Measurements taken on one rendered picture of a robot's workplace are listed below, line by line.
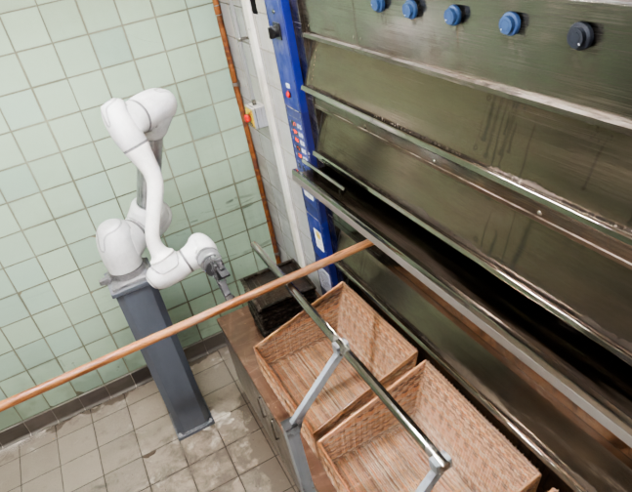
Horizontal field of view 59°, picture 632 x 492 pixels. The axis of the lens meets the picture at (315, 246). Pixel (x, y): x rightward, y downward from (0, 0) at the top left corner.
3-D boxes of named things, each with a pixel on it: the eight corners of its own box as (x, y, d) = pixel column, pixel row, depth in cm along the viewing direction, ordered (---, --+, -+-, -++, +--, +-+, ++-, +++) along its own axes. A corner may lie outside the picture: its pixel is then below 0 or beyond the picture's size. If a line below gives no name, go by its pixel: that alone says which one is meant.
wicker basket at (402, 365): (351, 324, 261) (343, 278, 246) (425, 400, 217) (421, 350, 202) (258, 371, 246) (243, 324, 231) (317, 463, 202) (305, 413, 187)
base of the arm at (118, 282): (98, 276, 253) (93, 266, 250) (145, 259, 260) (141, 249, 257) (104, 297, 239) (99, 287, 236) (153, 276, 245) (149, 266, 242)
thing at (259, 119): (262, 120, 271) (257, 100, 265) (270, 125, 263) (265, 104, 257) (248, 124, 269) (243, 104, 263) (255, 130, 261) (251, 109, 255)
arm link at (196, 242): (225, 259, 221) (196, 277, 218) (213, 242, 233) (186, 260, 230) (213, 239, 214) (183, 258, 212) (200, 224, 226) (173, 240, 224)
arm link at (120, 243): (100, 272, 245) (80, 231, 233) (127, 250, 258) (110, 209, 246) (126, 278, 237) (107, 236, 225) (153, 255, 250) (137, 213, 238)
